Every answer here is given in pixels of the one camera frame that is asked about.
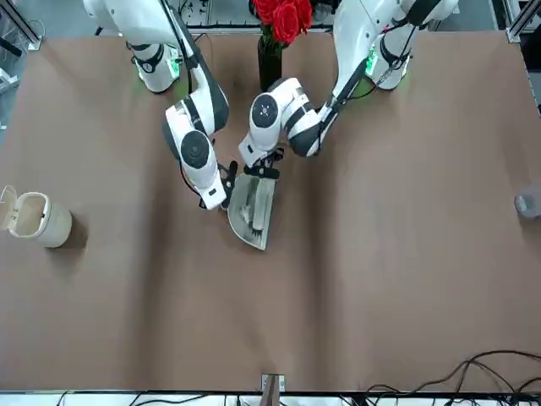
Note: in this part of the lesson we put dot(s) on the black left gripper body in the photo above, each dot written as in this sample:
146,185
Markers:
272,155

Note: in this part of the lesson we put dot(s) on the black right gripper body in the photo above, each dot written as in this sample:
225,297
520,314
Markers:
224,202

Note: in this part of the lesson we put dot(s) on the pale hand brush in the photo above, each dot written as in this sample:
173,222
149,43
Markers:
257,203

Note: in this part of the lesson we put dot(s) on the pale green plastic dustpan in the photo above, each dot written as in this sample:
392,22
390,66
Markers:
264,237

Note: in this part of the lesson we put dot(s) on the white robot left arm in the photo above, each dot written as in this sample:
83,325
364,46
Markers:
266,112

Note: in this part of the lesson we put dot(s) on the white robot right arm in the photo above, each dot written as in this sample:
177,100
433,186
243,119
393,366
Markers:
196,152

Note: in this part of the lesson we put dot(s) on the small beige lidded bin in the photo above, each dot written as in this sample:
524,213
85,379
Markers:
42,220

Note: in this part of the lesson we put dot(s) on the black vase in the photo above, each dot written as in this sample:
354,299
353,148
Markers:
269,63

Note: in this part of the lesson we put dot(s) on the red roses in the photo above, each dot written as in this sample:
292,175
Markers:
287,17

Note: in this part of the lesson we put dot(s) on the translucent grey container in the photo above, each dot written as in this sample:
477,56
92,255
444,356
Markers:
528,205

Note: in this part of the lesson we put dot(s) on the aluminium camera post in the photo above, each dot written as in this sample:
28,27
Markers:
272,387

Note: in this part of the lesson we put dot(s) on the aluminium frame profile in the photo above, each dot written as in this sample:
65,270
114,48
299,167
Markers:
522,21
21,25

